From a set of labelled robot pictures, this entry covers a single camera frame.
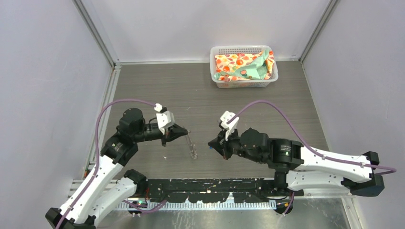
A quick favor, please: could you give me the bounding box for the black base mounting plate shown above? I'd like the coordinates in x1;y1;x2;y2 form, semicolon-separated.
134;178;290;203

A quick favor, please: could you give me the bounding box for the aluminium frame rail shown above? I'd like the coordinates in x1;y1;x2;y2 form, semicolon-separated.
67;177;357;212

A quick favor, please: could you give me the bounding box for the large metal keyring disc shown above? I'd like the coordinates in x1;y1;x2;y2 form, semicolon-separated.
185;130;198;160

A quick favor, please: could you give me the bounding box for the white plastic basket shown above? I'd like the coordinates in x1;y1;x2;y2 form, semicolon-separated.
210;45;278;88

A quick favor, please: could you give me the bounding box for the floral patterned cloth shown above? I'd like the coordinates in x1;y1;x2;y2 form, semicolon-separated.
213;49;275;82

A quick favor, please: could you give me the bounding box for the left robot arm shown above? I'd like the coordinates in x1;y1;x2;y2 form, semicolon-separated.
45;108;189;229

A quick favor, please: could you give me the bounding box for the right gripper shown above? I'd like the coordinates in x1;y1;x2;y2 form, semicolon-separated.
209;124;265;164

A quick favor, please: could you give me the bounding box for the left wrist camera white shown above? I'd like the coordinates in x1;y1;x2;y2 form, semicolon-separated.
154;103;175;134

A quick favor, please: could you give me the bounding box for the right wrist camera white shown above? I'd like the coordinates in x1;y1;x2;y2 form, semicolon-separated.
219;111;239;141

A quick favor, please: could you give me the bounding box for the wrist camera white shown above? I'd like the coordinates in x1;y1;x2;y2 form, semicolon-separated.
219;111;239;141
154;103;175;134

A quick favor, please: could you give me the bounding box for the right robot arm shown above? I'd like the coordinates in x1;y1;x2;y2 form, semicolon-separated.
208;128;385;197

